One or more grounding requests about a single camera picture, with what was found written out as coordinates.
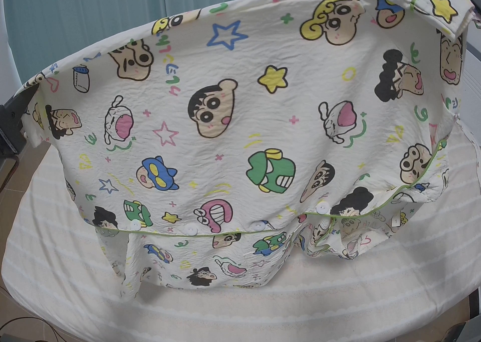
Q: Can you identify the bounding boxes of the white printed pyjama top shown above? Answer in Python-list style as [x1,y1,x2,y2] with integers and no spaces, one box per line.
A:
[21,0,481,301]

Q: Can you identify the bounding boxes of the bed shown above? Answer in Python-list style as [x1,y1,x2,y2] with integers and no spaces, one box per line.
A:
[0,38,481,342]

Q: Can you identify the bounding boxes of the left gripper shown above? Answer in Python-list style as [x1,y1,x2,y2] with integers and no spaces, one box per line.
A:
[0,105,24,157]

